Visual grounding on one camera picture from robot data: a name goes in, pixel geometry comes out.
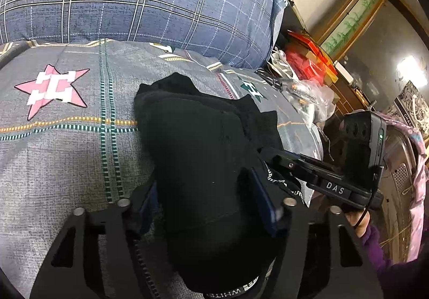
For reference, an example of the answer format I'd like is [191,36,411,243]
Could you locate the black pants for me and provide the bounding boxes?
[134,73,301,298]

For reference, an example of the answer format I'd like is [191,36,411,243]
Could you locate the purple sleeve forearm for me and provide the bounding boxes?
[361,224,428,298]

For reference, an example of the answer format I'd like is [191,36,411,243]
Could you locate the person's right hand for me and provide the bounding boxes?
[345,211,371,238]

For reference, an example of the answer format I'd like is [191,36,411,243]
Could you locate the pink jacket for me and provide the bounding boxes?
[375,114,428,263]

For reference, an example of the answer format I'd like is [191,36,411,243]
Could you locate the clear plastic bags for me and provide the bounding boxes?
[266,48,335,128]

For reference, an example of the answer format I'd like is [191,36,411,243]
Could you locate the grey star-patterned bedsheet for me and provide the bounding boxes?
[1,39,323,298]

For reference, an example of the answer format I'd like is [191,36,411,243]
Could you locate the red and yellow boxes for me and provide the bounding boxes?
[284,31,338,86]

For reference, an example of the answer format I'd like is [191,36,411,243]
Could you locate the framed bamboo picture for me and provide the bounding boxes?
[310,0,386,60]

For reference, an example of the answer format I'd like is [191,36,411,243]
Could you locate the blue plaid pillow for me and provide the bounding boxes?
[1,0,288,69]

